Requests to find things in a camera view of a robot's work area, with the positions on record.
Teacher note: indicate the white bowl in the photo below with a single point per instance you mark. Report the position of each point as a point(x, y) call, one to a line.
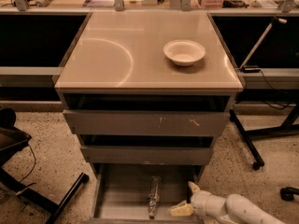
point(184, 52)

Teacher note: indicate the black stand left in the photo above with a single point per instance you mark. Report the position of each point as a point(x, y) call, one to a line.
point(13, 140)

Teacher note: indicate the grey bottom drawer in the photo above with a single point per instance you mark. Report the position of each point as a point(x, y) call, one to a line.
point(122, 191)

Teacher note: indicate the grey middle drawer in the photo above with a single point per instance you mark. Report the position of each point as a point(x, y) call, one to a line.
point(147, 155)

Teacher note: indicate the grey top drawer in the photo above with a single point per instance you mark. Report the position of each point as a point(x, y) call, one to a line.
point(146, 123)

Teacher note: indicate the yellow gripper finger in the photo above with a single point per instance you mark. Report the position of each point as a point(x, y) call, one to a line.
point(193, 187)
point(182, 209)

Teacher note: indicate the clear plastic water bottle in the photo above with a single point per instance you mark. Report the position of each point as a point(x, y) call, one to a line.
point(154, 196)

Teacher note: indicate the white rod with black tip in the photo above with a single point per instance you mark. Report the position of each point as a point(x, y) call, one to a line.
point(260, 40)

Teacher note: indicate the black caster wheel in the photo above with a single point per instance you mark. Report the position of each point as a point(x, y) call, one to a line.
point(288, 193)

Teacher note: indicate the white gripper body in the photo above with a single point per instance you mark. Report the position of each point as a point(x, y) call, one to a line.
point(203, 203)

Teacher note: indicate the grey drawer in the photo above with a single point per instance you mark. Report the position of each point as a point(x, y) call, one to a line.
point(146, 123)
point(147, 155)
point(122, 191)

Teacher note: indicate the grey drawer cabinet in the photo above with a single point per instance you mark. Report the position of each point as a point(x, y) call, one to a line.
point(118, 64)

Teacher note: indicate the black wheeled stand right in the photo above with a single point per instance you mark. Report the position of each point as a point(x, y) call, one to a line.
point(287, 127)

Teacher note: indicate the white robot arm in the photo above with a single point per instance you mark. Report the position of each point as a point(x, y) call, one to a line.
point(234, 209)

